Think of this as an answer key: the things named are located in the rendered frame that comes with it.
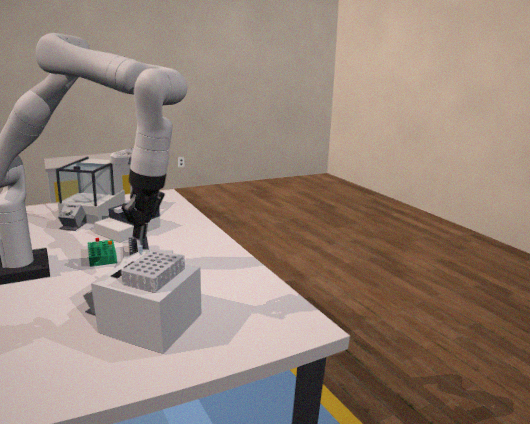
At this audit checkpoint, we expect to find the green tube rack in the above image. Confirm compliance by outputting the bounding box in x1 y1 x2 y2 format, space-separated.
87 240 117 267

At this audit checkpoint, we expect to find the analytical balance with glass draft shield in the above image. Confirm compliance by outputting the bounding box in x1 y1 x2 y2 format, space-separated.
56 157 125 231

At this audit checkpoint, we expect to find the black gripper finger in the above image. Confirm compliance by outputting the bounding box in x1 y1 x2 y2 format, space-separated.
122 194 151 241
143 191 165 238

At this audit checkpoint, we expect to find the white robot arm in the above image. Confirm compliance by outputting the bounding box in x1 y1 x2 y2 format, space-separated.
0 33 187 268

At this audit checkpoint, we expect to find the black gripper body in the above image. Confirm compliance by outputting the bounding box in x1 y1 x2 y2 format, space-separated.
129 168 166 211

